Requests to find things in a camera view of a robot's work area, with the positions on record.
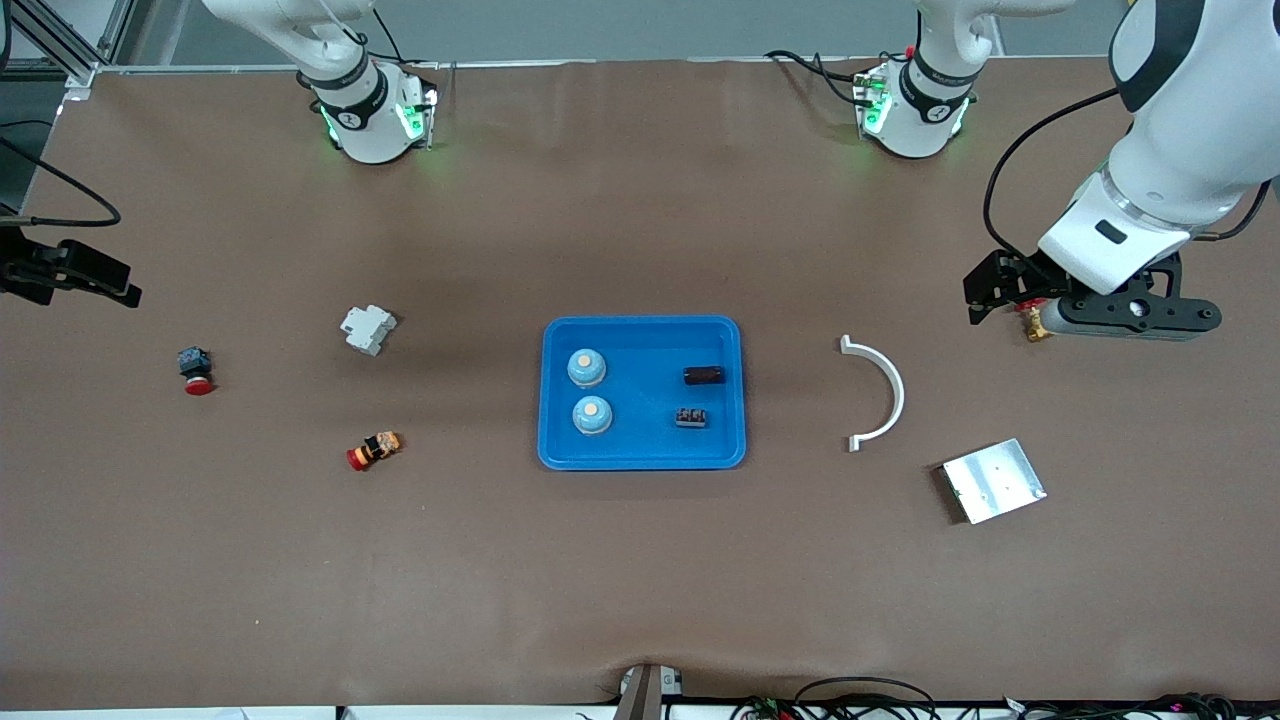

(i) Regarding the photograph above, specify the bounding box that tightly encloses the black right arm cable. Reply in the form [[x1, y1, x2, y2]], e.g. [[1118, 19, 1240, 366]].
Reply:
[[0, 120, 122, 228]]

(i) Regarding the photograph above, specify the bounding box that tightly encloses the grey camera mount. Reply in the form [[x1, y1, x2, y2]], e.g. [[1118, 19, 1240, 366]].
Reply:
[[615, 663, 686, 720]]

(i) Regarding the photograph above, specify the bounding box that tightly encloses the black cable bundle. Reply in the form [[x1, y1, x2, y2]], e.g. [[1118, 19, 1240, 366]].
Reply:
[[1000, 692, 1280, 720], [730, 677, 941, 720]]

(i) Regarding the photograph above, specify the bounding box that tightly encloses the black base cable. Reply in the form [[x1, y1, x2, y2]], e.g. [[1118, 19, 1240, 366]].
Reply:
[[765, 48, 863, 106]]

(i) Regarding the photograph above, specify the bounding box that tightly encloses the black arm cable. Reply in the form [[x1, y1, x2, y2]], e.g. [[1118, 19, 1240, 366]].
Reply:
[[0, 120, 122, 228], [983, 88, 1121, 263]]

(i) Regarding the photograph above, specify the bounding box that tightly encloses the blue plastic tray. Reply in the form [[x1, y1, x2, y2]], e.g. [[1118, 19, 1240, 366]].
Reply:
[[537, 315, 748, 472]]

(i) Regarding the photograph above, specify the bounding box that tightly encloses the white circuit breaker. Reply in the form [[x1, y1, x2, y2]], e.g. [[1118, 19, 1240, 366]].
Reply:
[[340, 304, 398, 357]]

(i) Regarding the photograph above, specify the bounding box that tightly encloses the silver metal plate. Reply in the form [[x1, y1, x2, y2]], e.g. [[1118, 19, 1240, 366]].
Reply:
[[941, 438, 1048, 526]]

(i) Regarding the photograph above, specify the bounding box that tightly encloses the red yellow emergency stop button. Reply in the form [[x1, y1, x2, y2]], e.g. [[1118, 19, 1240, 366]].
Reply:
[[346, 431, 403, 473]]

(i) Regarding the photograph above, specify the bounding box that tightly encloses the red push button black base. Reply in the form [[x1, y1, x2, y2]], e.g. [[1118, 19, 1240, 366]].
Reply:
[[177, 346, 216, 397]]

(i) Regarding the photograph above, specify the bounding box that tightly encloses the brown table mat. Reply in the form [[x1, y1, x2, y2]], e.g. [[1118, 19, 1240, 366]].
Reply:
[[0, 55, 1280, 711]]

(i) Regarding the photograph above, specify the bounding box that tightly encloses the white curved plastic bracket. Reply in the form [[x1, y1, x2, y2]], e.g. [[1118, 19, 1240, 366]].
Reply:
[[839, 335, 906, 453]]

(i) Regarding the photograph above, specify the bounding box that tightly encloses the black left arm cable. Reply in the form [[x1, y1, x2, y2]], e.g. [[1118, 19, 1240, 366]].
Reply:
[[983, 88, 1121, 263]]

